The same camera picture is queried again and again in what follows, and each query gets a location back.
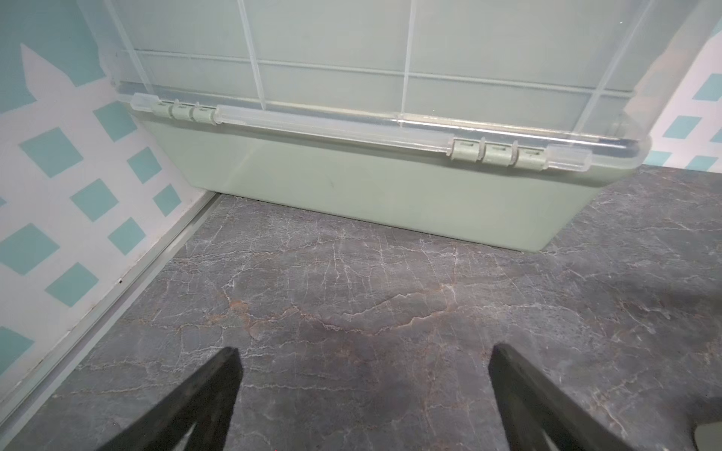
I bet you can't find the green storage box clear lid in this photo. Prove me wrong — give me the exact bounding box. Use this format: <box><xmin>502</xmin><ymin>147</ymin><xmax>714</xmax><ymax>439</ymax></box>
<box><xmin>79</xmin><ymin>1</ymin><xmax>721</xmax><ymax>251</ymax></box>

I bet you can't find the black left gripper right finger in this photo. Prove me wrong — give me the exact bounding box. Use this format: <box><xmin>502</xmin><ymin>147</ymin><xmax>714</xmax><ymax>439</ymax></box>
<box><xmin>488</xmin><ymin>343</ymin><xmax>631</xmax><ymax>450</ymax></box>

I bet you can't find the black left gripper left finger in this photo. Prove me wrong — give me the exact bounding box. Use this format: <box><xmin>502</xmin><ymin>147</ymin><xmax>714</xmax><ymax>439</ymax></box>
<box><xmin>101</xmin><ymin>347</ymin><xmax>244</xmax><ymax>450</ymax></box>

